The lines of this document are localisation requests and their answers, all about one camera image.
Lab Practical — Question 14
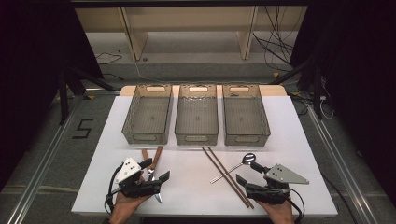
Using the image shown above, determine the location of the long black floor cable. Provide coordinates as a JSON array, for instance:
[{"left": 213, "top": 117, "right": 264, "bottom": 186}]
[{"left": 320, "top": 172, "right": 356, "bottom": 224}]

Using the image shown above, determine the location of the wooden-handled knife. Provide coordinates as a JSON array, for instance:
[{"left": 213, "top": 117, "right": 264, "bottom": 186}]
[{"left": 141, "top": 148, "right": 163, "bottom": 203}]

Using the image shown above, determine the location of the person's left hand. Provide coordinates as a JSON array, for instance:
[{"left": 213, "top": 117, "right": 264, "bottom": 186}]
[{"left": 108, "top": 189, "right": 153, "bottom": 224}]

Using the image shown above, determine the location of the wooden-handled fork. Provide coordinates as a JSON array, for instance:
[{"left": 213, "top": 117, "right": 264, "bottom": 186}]
[{"left": 148, "top": 145, "right": 164, "bottom": 183}]

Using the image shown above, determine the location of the thin white looped cable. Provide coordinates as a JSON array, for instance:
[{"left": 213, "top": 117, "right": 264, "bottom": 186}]
[{"left": 319, "top": 98, "right": 336, "bottom": 121}]

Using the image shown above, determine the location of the long aluminium floor rail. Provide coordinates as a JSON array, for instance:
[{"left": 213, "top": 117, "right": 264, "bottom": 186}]
[
  {"left": 6, "top": 96, "right": 87, "bottom": 224},
  {"left": 306, "top": 104, "right": 381, "bottom": 224}
]

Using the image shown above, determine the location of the transparent grey plastic bin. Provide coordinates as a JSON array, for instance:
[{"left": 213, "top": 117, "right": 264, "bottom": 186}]
[
  {"left": 221, "top": 83, "right": 272, "bottom": 147},
  {"left": 120, "top": 83, "right": 174, "bottom": 146},
  {"left": 174, "top": 83, "right": 219, "bottom": 147}
]

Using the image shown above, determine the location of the short black floor cable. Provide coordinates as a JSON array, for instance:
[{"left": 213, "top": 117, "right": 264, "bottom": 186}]
[{"left": 102, "top": 72, "right": 125, "bottom": 82}]

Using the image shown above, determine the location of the short aluminium floor rail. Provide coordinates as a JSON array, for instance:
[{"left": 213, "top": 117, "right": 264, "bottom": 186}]
[{"left": 83, "top": 88, "right": 122, "bottom": 95}]

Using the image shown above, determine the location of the person's right hand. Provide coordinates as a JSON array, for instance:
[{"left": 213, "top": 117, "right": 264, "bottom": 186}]
[{"left": 257, "top": 197, "right": 295, "bottom": 224}]

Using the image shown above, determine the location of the left hand-held gripper black cable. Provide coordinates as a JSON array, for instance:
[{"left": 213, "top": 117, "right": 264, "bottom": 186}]
[{"left": 104, "top": 162, "right": 125, "bottom": 216}]

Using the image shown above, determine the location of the hand-held gripper black cable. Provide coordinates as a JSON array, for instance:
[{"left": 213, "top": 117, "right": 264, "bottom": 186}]
[
  {"left": 104, "top": 162, "right": 125, "bottom": 216},
  {"left": 284, "top": 186, "right": 306, "bottom": 224}
]

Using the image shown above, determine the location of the light wooden shelf unit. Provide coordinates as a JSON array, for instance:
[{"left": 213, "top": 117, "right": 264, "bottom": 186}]
[{"left": 74, "top": 5, "right": 309, "bottom": 62}]

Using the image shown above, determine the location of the black curtain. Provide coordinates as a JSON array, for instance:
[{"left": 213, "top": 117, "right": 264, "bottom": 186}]
[
  {"left": 289, "top": 0, "right": 396, "bottom": 197},
  {"left": 0, "top": 0, "right": 106, "bottom": 190}
]

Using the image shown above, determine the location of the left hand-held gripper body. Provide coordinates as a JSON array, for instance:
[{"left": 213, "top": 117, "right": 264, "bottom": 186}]
[{"left": 113, "top": 157, "right": 163, "bottom": 200}]

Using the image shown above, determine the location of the metal spoon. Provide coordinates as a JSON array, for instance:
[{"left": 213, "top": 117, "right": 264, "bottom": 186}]
[{"left": 209, "top": 152, "right": 257, "bottom": 185}]

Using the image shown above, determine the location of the black metal stand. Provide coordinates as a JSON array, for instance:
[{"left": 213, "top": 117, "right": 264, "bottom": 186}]
[
  {"left": 269, "top": 52, "right": 326, "bottom": 120},
  {"left": 57, "top": 63, "right": 117, "bottom": 125}
]

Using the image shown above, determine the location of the white floor cable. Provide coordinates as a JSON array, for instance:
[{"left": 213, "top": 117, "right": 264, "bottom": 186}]
[{"left": 134, "top": 60, "right": 176, "bottom": 85}]

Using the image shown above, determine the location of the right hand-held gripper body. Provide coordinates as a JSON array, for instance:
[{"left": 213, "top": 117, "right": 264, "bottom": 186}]
[{"left": 244, "top": 163, "right": 310, "bottom": 206}]

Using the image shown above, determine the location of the right hand-held gripper black cable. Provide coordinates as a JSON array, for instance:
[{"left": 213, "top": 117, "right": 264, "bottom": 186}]
[{"left": 284, "top": 186, "right": 306, "bottom": 224}]

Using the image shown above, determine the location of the tangle of black cables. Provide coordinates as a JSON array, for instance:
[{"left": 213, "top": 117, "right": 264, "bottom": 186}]
[{"left": 251, "top": 5, "right": 309, "bottom": 68}]

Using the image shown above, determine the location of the looped black floor cable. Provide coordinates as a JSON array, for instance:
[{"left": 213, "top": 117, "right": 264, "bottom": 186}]
[{"left": 94, "top": 51, "right": 123, "bottom": 66}]

